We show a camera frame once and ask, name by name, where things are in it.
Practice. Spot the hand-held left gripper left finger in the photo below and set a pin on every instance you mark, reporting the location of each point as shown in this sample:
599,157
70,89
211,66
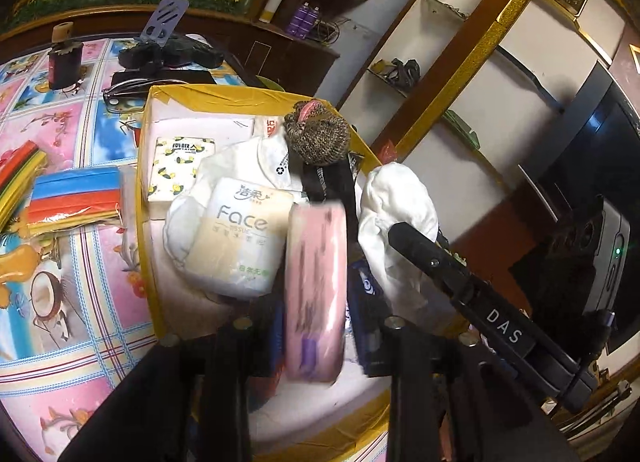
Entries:
235,357

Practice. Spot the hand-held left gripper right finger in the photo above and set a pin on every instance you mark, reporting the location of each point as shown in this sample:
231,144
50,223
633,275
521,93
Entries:
380,347

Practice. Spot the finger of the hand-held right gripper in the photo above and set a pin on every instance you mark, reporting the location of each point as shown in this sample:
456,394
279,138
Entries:
420,252
452,253

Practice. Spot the white cloth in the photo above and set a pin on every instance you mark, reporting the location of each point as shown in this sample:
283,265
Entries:
395,197

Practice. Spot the pink tissue pack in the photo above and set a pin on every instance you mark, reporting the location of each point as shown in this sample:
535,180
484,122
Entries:
315,282

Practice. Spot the yellow cardboard box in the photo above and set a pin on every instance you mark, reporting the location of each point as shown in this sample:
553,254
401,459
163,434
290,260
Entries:
155,292

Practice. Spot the cream facial tissue pack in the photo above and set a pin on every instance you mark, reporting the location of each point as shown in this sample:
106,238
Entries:
235,237

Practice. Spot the brown knitted ball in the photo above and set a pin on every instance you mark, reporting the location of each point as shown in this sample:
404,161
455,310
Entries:
320,140

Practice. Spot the black packet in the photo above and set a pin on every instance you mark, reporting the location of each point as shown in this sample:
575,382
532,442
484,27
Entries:
325,182

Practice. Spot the black shoes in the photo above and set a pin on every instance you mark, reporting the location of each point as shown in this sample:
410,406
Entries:
405,72

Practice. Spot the white plastic bag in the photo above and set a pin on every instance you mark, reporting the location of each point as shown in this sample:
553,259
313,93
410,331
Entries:
260,157

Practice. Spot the white red printed packet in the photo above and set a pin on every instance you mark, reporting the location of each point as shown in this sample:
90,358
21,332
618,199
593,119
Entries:
267,126

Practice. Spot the white lemon print tissue pack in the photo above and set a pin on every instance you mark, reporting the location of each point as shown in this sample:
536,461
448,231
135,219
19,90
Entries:
175,162

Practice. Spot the blue red striped packet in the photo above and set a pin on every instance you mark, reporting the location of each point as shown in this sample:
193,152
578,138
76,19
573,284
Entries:
75,192

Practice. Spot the yellow green packet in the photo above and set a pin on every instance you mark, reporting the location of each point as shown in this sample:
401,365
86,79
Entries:
22,167

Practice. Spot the black glasses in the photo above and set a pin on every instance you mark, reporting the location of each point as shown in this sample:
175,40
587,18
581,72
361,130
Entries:
112,95

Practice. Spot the black device with white stand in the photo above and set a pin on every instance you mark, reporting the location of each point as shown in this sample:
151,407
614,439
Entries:
190,55

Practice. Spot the dark bottle with cork cap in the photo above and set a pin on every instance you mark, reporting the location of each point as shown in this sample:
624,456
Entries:
65,65

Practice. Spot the perforated metal phone stand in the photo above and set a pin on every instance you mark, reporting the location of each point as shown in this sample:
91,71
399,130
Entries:
165,20

